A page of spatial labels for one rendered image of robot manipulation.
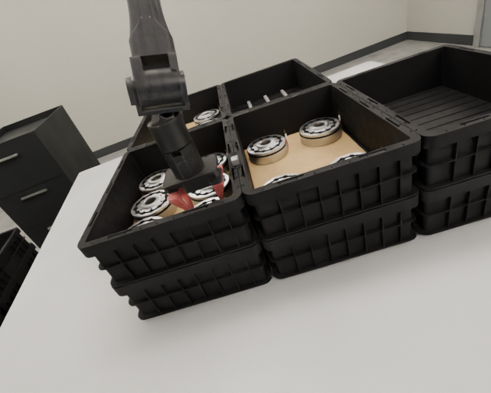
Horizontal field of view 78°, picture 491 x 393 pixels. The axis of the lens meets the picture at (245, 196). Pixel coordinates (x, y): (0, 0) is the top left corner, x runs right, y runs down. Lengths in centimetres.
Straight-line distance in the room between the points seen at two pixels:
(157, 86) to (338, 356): 49
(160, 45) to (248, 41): 357
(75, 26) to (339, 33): 305
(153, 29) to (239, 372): 55
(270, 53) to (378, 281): 372
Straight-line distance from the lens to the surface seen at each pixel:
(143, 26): 51
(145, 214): 71
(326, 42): 442
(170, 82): 48
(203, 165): 55
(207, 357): 61
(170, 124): 50
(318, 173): 50
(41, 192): 223
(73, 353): 79
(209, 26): 396
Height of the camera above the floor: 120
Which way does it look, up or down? 33 degrees down
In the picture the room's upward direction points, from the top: 20 degrees counter-clockwise
